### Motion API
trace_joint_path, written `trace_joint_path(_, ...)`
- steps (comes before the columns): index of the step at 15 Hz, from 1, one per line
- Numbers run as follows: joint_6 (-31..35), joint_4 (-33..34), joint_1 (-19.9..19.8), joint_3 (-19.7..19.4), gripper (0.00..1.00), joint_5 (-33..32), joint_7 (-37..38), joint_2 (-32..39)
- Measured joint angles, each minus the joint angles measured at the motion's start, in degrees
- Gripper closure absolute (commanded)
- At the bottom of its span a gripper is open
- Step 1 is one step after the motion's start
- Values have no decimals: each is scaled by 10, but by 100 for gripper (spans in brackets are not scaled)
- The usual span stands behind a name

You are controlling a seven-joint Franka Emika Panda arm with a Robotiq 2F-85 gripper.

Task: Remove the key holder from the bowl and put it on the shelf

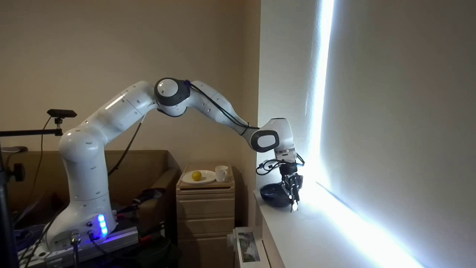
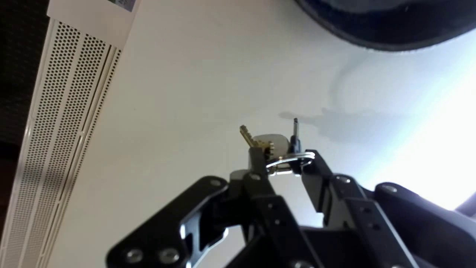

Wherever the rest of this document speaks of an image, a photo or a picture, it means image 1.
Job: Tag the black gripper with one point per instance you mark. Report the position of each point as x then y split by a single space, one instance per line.
289 172

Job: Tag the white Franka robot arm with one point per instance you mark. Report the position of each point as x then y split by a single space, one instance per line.
90 165

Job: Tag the dark blue bowl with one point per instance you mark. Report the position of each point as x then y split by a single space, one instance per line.
273 196

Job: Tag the white window sill shelf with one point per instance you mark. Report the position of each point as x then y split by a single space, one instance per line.
307 233

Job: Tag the white ceramic mug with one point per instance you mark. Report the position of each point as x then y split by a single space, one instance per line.
222 174

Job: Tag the white round plate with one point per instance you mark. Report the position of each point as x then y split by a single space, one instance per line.
209 178

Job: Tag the light wooden drawer cabinet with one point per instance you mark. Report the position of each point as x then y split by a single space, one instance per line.
206 214

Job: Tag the yellow lemon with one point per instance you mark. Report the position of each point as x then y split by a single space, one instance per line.
197 177

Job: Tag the white window blind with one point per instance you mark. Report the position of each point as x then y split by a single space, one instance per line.
407 124

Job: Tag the aluminium profile rail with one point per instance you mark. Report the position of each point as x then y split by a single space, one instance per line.
99 246

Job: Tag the black camera on stand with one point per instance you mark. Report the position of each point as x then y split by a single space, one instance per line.
62 114

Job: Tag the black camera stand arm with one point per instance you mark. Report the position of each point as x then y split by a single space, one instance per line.
31 133

